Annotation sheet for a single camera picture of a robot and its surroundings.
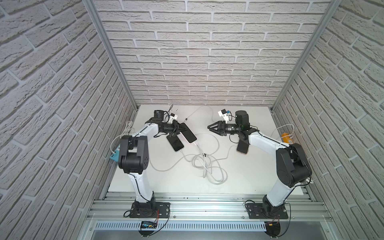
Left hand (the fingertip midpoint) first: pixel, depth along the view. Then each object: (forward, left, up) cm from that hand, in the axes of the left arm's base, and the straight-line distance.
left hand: (184, 125), depth 90 cm
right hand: (-8, -12, +5) cm, 15 cm away
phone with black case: (-8, -38, -13) cm, 41 cm away
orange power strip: (-1, -72, -14) cm, 73 cm away
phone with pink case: (-5, -3, -2) cm, 6 cm away
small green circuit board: (-49, +16, -17) cm, 54 cm away
